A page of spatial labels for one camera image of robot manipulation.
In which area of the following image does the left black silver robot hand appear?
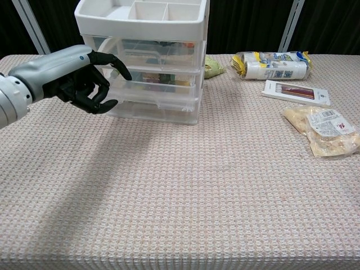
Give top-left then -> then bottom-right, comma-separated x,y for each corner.
8,44 -> 133,115

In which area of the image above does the white plastic drawer cabinet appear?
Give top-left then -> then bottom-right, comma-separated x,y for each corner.
74,0 -> 211,127

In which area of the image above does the clear drawer with white loop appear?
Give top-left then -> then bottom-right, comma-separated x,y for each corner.
84,35 -> 205,69

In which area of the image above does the clear drawer with yellow item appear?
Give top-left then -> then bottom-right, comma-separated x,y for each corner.
106,66 -> 198,96

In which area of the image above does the black pleated curtain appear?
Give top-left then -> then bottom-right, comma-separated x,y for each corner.
289,0 -> 360,55
0,0 -> 41,60
25,0 -> 88,55
208,0 -> 294,55

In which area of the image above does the yellow-green cloth item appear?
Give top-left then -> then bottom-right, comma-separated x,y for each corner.
204,55 -> 226,79

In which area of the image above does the beige woven tablecloth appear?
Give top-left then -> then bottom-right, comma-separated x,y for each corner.
0,53 -> 360,270

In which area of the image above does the white yellow blue roll package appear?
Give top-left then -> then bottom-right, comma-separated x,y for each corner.
231,50 -> 313,82

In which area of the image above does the white coloured pencil box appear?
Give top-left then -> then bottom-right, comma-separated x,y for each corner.
261,79 -> 332,107

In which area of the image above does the clear bag of beige snack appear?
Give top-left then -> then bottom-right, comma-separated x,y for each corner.
282,104 -> 360,160

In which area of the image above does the white metal frame post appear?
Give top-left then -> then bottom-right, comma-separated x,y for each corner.
11,0 -> 52,55
278,0 -> 303,55

